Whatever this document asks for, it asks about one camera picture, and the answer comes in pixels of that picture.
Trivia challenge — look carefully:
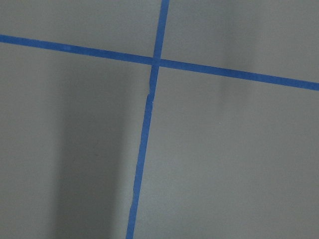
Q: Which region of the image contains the blue tape line crosswise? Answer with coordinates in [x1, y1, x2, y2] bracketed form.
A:
[0, 34, 319, 91]

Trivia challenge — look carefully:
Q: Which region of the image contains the blue tape line lengthwise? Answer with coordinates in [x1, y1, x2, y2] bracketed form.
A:
[126, 0, 169, 239]

